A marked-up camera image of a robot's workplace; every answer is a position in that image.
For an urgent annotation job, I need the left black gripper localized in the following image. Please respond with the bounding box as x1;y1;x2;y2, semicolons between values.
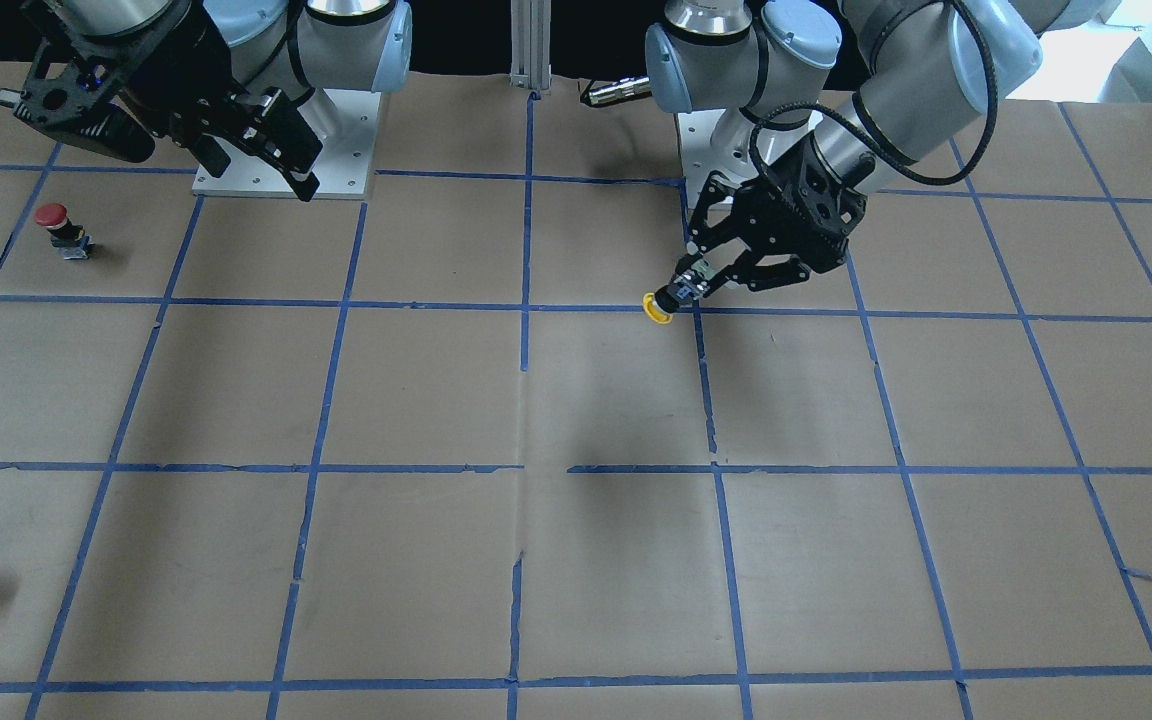
684;137;869;291

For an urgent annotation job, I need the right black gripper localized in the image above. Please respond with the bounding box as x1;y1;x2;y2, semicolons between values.
14;1;324;202

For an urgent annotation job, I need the yellow push button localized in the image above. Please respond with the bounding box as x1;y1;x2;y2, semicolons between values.
643;252;718;325

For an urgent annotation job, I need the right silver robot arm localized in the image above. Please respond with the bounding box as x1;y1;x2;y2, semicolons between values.
0;1;414;200

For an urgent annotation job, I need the red push button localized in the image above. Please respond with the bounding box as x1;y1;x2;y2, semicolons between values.
33;202;92;262

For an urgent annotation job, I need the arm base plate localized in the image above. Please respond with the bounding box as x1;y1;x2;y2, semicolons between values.
192;88;387;200
676;100;847;213

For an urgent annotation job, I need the silver cable connector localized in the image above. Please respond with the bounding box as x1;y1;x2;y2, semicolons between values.
579;76;652;108

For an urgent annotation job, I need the aluminium frame post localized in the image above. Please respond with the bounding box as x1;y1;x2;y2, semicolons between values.
509;0;552;94

